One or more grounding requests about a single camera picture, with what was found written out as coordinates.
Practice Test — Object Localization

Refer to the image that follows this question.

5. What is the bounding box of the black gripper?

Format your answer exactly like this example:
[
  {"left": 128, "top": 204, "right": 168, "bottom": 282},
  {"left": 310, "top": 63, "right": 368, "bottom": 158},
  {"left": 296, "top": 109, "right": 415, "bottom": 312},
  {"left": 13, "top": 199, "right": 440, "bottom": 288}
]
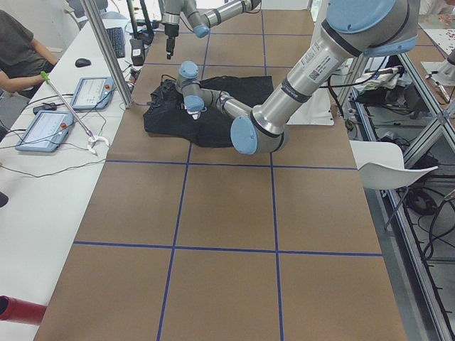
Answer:
[{"left": 165, "top": 23, "right": 177, "bottom": 60}]

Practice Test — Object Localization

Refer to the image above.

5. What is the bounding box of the black graphic t-shirt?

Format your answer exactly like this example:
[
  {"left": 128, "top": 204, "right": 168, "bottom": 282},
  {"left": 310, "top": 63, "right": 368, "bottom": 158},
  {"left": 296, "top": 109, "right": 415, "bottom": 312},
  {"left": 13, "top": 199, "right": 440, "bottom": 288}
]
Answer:
[{"left": 143, "top": 75, "right": 274, "bottom": 149}]

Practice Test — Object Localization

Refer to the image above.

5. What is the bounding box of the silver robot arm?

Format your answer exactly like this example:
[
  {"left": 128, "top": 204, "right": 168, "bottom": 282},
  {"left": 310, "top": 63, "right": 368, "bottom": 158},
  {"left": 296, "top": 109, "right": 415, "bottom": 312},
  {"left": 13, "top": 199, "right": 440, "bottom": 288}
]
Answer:
[
  {"left": 176, "top": 1, "right": 419, "bottom": 155},
  {"left": 161, "top": 0, "right": 262, "bottom": 60}
]

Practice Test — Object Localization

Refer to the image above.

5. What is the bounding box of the black keyboard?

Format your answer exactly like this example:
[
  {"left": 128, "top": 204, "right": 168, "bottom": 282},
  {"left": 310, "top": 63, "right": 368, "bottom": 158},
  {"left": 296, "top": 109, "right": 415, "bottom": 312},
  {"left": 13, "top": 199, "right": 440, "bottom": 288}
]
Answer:
[{"left": 106, "top": 27, "right": 125, "bottom": 58}]

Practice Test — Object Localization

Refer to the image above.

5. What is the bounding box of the far blue teach pendant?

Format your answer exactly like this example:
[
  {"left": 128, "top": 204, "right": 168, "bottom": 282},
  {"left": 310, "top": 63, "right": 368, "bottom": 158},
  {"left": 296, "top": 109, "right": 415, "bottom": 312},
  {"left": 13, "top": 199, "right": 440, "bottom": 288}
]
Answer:
[{"left": 70, "top": 77, "right": 115, "bottom": 111}]

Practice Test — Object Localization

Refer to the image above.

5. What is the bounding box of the blue teach pendant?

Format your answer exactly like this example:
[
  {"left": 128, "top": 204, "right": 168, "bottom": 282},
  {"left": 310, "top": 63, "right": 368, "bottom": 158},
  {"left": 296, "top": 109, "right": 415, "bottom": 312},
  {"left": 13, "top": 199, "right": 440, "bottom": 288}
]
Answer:
[
  {"left": 15, "top": 110, "right": 74, "bottom": 153},
  {"left": 70, "top": 77, "right": 115, "bottom": 111}
]

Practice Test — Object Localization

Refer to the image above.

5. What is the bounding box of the black computer mouse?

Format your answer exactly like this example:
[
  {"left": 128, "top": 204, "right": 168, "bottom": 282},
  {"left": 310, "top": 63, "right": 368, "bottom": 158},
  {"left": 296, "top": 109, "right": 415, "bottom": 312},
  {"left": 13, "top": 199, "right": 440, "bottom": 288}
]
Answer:
[{"left": 75, "top": 58, "right": 92, "bottom": 68}]

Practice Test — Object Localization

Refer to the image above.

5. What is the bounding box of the reach grabber stick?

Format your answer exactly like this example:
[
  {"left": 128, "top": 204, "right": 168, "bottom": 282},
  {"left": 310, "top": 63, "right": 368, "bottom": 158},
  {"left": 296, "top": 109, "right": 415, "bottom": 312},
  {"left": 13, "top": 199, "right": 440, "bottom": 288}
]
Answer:
[{"left": 40, "top": 71, "right": 110, "bottom": 155}]

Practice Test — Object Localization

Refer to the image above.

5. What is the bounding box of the near blue teach pendant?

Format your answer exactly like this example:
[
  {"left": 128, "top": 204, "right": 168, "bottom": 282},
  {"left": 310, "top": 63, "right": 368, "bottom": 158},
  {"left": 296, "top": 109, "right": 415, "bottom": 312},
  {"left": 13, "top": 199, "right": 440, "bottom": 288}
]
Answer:
[{"left": 15, "top": 110, "right": 74, "bottom": 153}]

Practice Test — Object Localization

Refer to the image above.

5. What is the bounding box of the seated person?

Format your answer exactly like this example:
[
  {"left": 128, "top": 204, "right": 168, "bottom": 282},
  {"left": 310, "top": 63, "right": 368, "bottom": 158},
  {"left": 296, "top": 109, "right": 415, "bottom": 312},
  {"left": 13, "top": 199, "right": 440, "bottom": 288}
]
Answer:
[{"left": 1, "top": 11, "right": 58, "bottom": 99}]

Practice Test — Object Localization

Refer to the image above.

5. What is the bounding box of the white plastic chair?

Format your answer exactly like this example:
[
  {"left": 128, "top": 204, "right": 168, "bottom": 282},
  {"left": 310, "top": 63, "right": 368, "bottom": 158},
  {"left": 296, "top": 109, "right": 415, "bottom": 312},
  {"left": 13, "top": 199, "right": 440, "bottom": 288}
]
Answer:
[{"left": 350, "top": 141, "right": 438, "bottom": 190}]

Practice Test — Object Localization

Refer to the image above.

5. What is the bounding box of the red cylinder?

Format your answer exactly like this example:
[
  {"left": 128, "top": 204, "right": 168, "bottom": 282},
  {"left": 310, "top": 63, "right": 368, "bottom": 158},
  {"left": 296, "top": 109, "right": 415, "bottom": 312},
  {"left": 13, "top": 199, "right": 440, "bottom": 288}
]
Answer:
[{"left": 1, "top": 296, "right": 47, "bottom": 325}]

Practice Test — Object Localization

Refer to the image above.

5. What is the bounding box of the aluminium frame post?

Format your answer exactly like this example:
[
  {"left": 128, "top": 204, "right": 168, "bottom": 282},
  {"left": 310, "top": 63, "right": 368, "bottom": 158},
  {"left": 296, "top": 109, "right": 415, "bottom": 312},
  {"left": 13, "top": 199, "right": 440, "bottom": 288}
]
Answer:
[{"left": 81, "top": 0, "right": 133, "bottom": 109}]

